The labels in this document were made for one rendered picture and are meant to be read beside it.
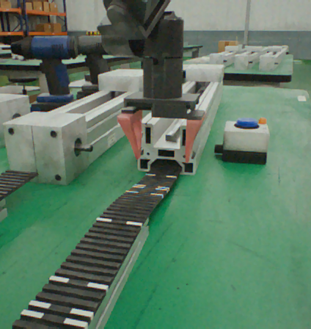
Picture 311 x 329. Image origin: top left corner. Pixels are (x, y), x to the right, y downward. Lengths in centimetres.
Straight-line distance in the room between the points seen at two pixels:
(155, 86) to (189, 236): 21
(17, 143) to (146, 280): 33
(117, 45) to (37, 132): 18
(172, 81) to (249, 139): 22
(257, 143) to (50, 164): 36
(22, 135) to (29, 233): 18
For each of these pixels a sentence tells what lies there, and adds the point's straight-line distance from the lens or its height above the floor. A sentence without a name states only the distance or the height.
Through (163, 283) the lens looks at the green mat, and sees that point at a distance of 35.
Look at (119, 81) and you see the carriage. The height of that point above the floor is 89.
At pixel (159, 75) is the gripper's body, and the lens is 50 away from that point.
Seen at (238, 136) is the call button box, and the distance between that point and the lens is 65.
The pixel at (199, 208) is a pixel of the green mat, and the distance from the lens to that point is 49.
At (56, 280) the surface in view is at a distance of 31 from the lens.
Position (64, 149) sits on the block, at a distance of 55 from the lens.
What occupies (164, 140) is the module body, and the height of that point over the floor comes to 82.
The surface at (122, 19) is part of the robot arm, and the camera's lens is 45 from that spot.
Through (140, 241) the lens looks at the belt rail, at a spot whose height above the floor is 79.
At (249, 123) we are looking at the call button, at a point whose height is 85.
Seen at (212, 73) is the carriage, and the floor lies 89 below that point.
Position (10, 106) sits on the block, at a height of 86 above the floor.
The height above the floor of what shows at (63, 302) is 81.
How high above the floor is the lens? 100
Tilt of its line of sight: 21 degrees down
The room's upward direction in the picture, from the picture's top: straight up
